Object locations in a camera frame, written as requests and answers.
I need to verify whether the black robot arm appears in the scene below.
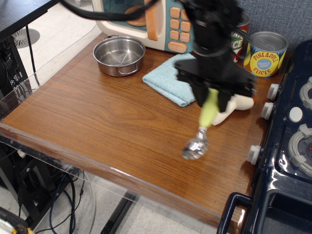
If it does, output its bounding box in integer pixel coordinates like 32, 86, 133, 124
175, 0, 256, 112

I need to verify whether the toy mushroom brown cap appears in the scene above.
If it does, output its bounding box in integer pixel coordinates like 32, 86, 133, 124
212, 94, 254, 126

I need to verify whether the pineapple slices can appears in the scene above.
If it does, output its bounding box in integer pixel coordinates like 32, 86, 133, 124
243, 31, 289, 78

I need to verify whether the black side desk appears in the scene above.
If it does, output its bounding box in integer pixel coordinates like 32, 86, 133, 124
0, 0, 59, 41

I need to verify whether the tomato sauce can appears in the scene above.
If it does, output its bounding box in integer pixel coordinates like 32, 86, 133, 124
231, 12, 251, 62

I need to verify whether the black computer tower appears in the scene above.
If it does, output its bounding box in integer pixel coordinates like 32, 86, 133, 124
0, 36, 32, 101

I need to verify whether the black table leg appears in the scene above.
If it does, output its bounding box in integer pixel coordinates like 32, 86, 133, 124
100, 198, 133, 234

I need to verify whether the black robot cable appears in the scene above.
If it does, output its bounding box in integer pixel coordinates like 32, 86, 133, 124
59, 0, 159, 21

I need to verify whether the blue floor cable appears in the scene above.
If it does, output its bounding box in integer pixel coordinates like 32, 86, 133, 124
49, 173, 76, 234

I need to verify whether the light blue folded cloth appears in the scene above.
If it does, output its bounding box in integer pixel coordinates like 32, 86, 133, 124
142, 53, 195, 107

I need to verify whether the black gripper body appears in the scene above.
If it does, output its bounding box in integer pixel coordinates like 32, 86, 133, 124
175, 53, 256, 97

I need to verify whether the yellow-green handled metal spoon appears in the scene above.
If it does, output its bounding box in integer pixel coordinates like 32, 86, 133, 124
182, 89, 219, 160

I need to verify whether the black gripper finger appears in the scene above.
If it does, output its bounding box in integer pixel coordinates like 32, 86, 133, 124
218, 90, 234, 113
191, 83, 209, 107

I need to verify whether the stainless steel pot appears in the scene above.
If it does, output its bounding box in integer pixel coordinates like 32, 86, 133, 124
93, 35, 146, 77

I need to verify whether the dark blue toy stove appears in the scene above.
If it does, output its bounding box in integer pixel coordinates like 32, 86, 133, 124
217, 40, 312, 234

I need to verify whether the teal cream toy microwave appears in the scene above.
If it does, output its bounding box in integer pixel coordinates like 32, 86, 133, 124
96, 0, 194, 54

